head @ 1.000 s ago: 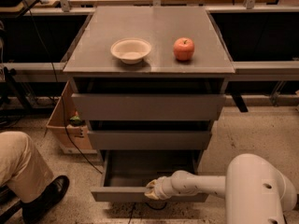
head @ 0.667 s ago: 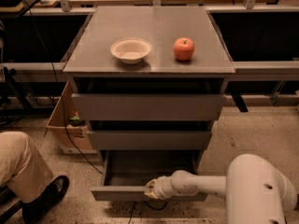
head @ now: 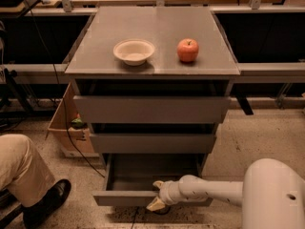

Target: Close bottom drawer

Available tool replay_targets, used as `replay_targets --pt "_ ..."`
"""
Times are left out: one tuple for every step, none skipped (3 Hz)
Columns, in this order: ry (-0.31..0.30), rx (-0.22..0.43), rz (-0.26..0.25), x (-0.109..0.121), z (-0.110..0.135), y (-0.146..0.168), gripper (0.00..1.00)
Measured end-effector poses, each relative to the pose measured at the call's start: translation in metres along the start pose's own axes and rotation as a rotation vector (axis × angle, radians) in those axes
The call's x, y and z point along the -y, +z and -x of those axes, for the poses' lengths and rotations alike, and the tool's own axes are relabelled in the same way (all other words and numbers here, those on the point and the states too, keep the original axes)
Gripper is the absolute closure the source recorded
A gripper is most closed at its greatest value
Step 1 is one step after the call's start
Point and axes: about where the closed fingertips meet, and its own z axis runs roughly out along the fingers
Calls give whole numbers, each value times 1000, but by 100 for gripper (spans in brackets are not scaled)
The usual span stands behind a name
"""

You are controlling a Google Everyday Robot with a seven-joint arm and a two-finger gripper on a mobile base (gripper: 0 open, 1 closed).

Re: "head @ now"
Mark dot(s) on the beige trouser leg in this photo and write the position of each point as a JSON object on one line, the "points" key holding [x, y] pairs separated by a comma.
{"points": [[22, 170]]}

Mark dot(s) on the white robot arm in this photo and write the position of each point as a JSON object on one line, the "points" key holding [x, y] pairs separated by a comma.
{"points": [[271, 195]]}

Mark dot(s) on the cardboard box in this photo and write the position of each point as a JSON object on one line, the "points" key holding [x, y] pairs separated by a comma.
{"points": [[72, 142]]}

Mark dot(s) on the grey drawer cabinet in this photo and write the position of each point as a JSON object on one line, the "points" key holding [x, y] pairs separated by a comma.
{"points": [[164, 27]]}

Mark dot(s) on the grey drawer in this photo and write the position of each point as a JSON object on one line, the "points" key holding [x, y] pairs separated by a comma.
{"points": [[129, 177], [119, 101], [153, 138]]}

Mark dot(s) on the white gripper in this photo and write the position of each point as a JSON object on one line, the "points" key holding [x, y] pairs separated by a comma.
{"points": [[167, 193]]}

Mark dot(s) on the white paper bowl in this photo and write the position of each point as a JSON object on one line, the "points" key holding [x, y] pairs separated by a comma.
{"points": [[133, 52]]}

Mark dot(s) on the grey middle drawer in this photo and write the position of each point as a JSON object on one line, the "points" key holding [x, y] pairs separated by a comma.
{"points": [[153, 138]]}

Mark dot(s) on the red apple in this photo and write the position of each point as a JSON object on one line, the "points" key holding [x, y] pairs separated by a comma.
{"points": [[187, 50]]}

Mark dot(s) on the green object in box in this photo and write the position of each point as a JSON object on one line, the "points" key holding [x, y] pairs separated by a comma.
{"points": [[77, 123]]}

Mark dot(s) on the grey top drawer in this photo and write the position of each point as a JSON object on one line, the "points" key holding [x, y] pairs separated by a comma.
{"points": [[119, 101]]}

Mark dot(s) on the grey bottom drawer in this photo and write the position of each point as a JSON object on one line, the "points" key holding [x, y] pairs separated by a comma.
{"points": [[129, 177]]}

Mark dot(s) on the black leather shoe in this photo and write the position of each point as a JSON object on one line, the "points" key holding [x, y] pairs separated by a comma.
{"points": [[35, 215]]}

